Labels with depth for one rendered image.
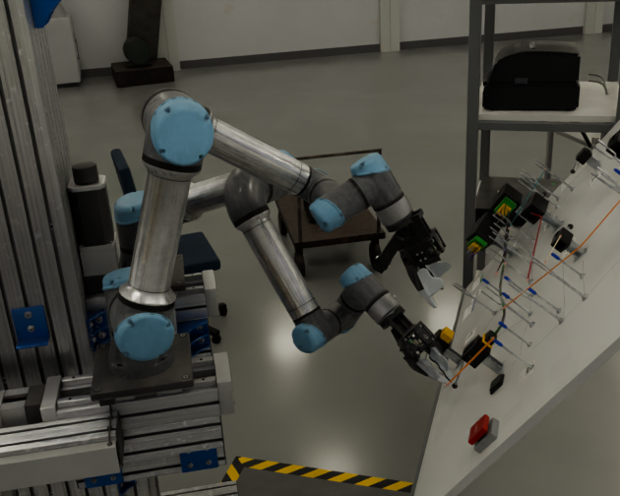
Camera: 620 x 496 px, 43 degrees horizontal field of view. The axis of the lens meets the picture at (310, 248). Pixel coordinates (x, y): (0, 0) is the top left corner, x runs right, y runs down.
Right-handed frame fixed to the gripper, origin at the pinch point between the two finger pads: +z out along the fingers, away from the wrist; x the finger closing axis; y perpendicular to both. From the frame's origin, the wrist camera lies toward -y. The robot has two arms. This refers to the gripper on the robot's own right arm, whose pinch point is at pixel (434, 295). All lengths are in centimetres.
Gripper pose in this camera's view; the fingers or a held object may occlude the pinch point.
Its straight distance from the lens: 179.6
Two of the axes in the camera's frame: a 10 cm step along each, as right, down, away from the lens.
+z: 5.2, 8.2, 2.3
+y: 8.0, -3.6, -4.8
